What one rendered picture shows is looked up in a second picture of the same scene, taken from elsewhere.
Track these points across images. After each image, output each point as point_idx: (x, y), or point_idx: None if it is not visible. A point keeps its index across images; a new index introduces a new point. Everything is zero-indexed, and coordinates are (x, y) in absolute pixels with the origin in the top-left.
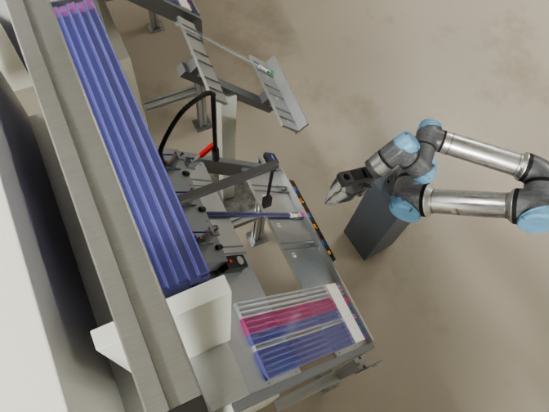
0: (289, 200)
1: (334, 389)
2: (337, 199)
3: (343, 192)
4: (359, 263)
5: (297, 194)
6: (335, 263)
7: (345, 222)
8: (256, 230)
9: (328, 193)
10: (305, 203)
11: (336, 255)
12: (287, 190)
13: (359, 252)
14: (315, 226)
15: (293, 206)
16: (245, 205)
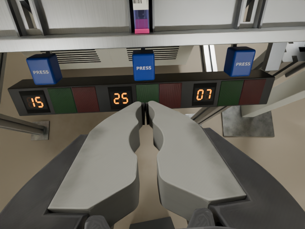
0: (206, 12)
1: (31, 134)
2: (107, 138)
3: (111, 193)
4: (129, 217)
5: (222, 89)
6: (139, 189)
7: (179, 224)
8: (196, 113)
9: (176, 114)
10: (191, 107)
11: (147, 195)
12: (246, 28)
13: (140, 222)
14: (121, 100)
15: (183, 20)
16: (228, 123)
